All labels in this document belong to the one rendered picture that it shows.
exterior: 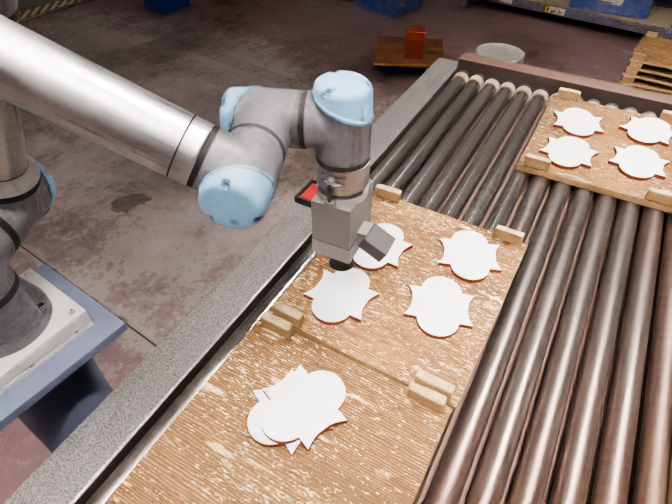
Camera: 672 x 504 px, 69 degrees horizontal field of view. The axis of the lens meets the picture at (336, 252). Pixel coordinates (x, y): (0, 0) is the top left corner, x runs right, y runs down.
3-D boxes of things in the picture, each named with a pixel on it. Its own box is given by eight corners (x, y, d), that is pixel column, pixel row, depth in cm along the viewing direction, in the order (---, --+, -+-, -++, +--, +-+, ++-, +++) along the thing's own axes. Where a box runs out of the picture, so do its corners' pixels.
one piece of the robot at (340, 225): (385, 204, 64) (377, 287, 75) (408, 168, 69) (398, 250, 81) (303, 180, 67) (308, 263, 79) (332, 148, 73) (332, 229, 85)
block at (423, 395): (404, 397, 75) (406, 387, 73) (409, 387, 76) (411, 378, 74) (441, 415, 72) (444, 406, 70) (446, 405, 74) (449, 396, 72)
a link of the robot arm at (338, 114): (312, 64, 63) (378, 68, 62) (314, 139, 71) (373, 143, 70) (301, 93, 58) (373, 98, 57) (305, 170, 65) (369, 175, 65)
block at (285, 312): (271, 316, 86) (269, 305, 84) (277, 308, 87) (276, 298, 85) (299, 330, 83) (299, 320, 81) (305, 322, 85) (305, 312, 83)
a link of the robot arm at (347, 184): (378, 150, 69) (355, 181, 64) (376, 176, 72) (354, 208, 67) (330, 137, 71) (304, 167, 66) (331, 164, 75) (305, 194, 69)
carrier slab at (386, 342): (266, 319, 87) (265, 313, 86) (372, 195, 112) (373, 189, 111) (454, 412, 74) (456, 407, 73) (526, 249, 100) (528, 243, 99)
